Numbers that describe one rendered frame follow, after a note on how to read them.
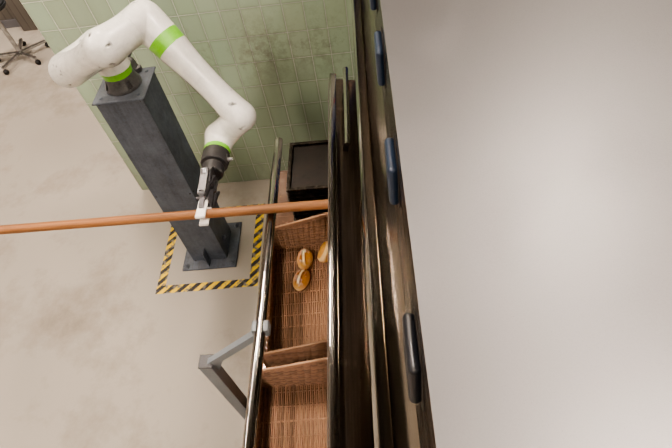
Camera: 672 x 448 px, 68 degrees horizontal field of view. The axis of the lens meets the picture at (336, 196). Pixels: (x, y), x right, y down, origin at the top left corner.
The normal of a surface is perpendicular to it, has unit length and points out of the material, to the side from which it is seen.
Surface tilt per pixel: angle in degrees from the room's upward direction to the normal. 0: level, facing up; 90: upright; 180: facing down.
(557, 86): 0
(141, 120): 90
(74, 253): 0
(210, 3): 90
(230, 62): 90
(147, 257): 0
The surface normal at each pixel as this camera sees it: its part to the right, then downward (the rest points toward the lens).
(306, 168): -0.12, -0.64
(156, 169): 0.02, 0.77
